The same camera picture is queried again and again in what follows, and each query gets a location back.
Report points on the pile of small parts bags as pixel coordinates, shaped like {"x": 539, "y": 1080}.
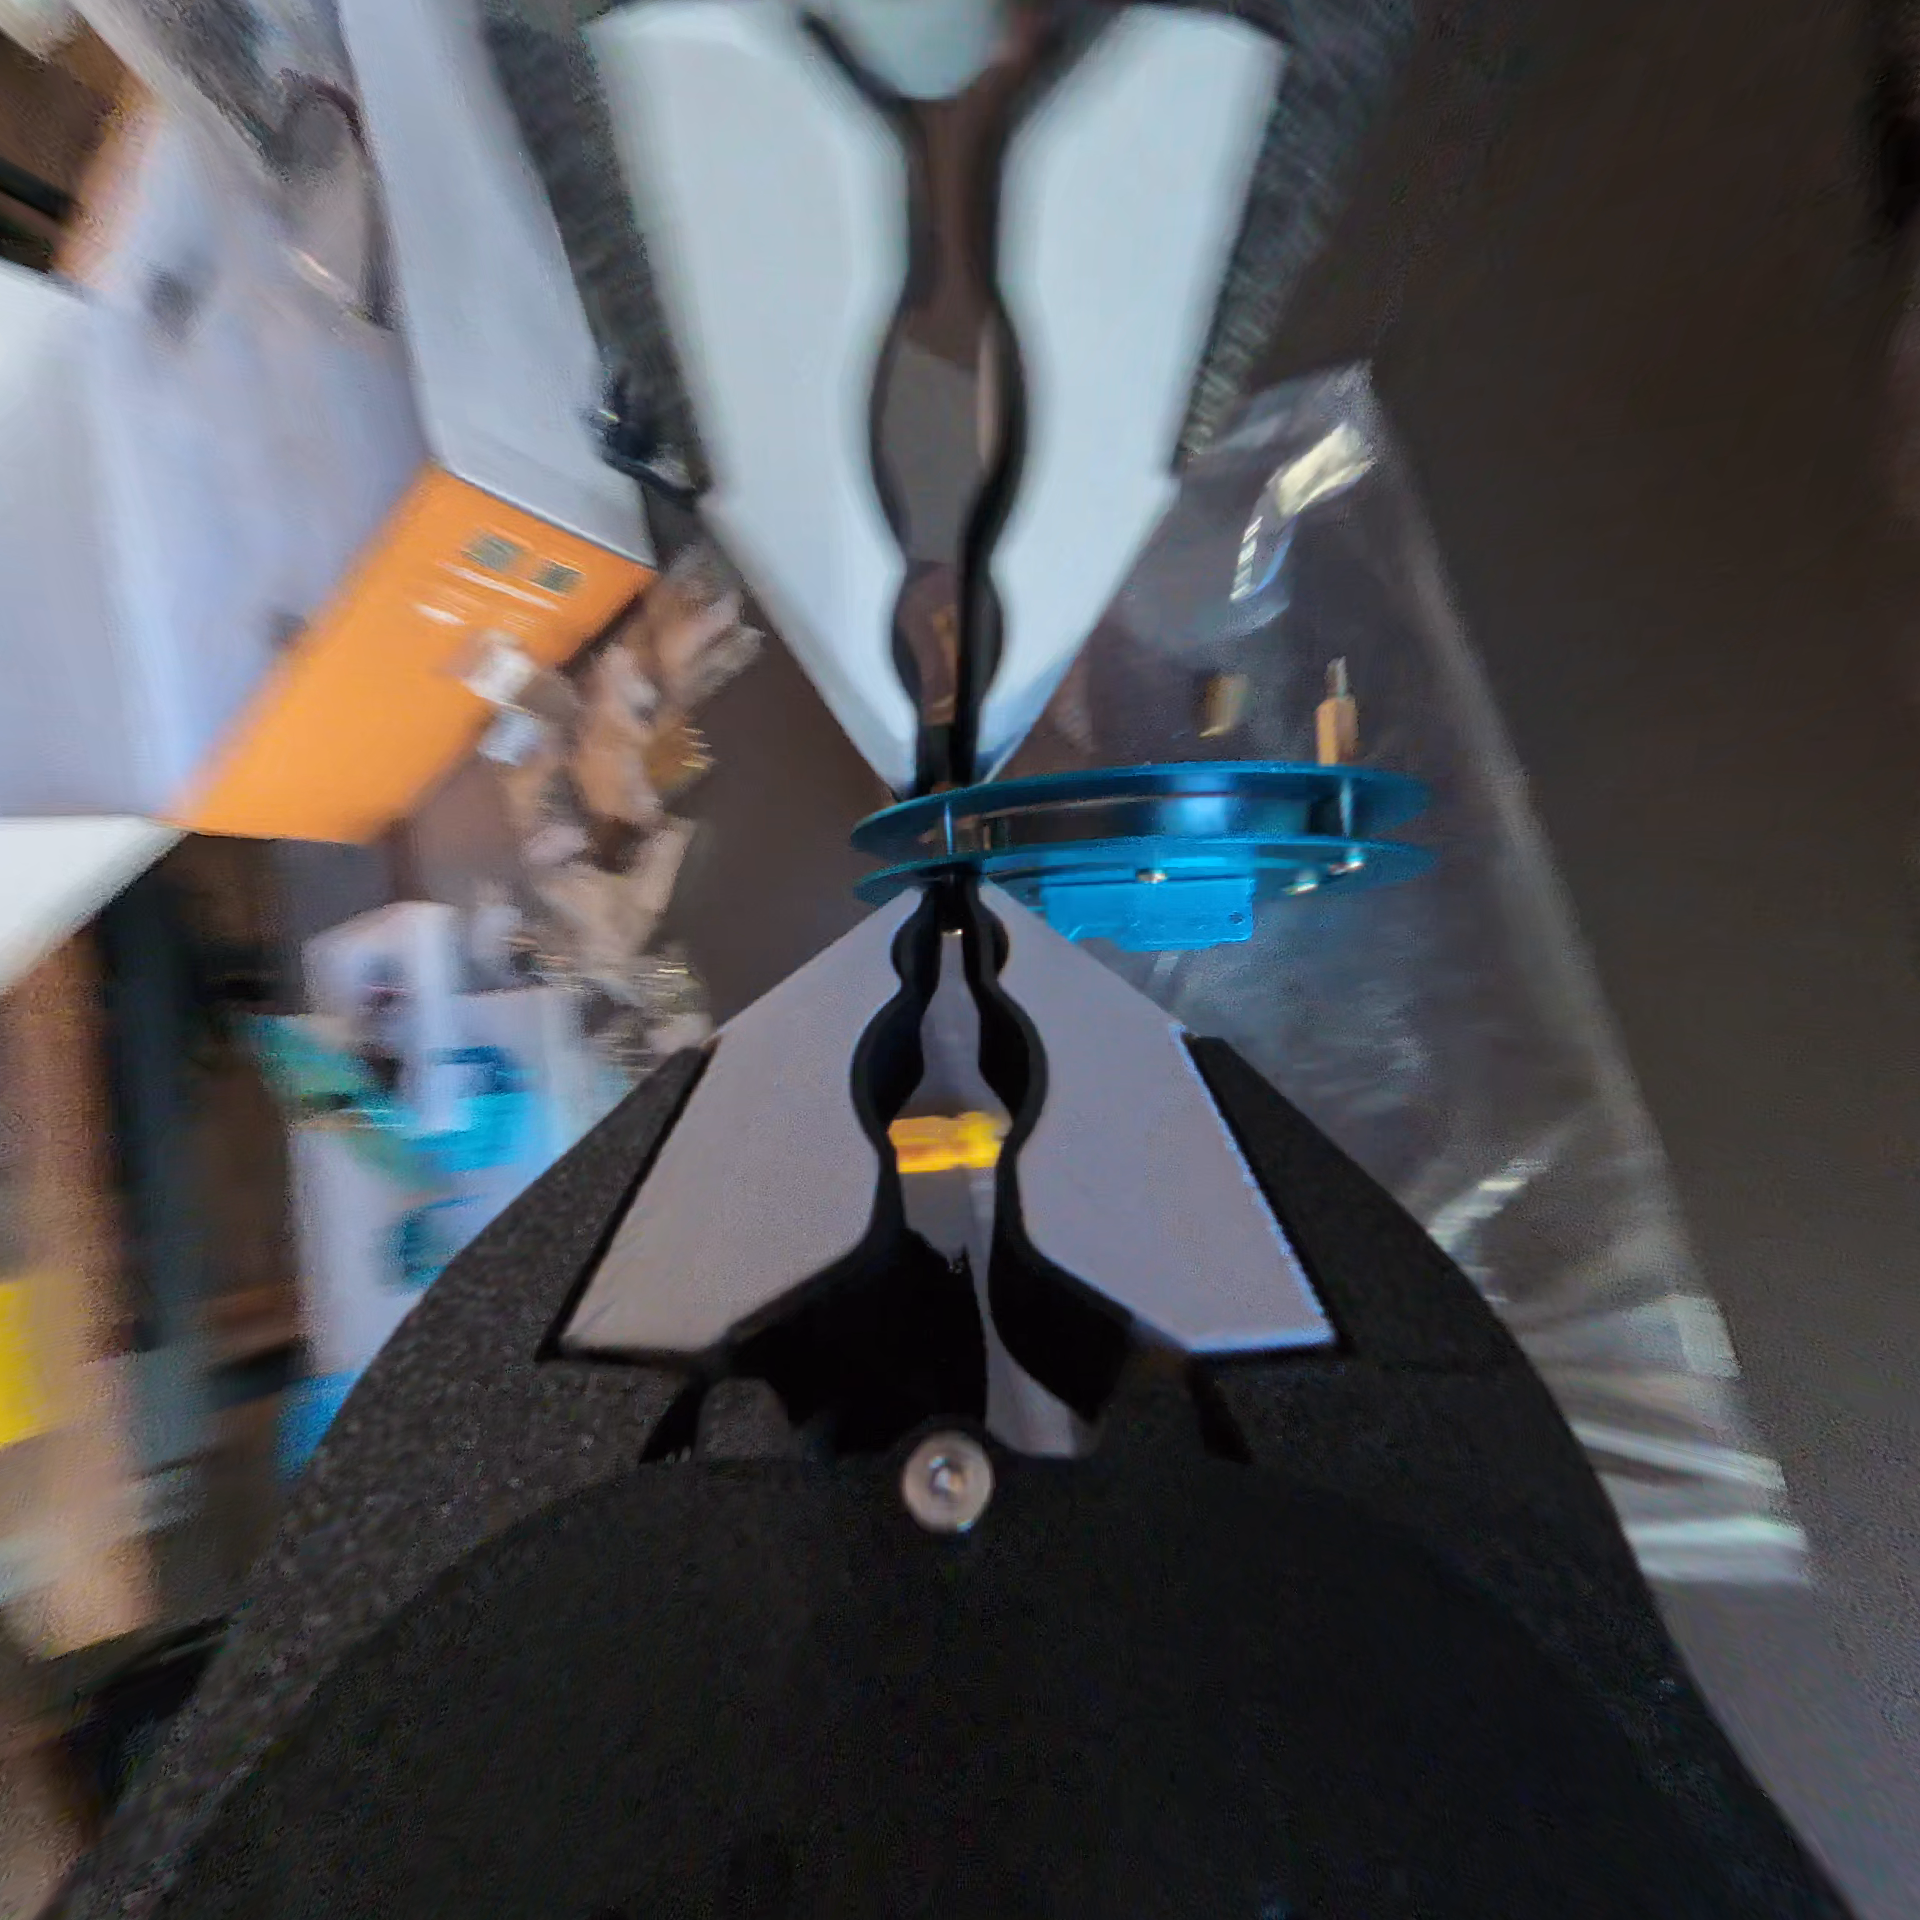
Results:
{"x": 629, "y": 751}

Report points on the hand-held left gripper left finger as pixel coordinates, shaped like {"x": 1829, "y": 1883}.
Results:
{"x": 751, "y": 1184}

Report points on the orange and white box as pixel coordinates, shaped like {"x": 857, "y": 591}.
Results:
{"x": 406, "y": 660}

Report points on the clear plastic bag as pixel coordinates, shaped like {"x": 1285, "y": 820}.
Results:
{"x": 1424, "y": 1049}

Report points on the brass rectangular block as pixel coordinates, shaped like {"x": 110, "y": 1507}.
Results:
{"x": 1224, "y": 703}

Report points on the yellow plastic bin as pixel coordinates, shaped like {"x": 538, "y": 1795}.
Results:
{"x": 38, "y": 1348}

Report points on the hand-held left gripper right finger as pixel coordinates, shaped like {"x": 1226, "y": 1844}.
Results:
{"x": 1154, "y": 1184}

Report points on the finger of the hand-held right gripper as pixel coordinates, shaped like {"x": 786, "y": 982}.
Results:
{"x": 1125, "y": 299}
{"x": 751, "y": 299}

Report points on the grey desk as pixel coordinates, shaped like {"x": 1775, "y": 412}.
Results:
{"x": 1576, "y": 450}

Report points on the blue round turntable base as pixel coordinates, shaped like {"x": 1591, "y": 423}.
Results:
{"x": 1201, "y": 795}

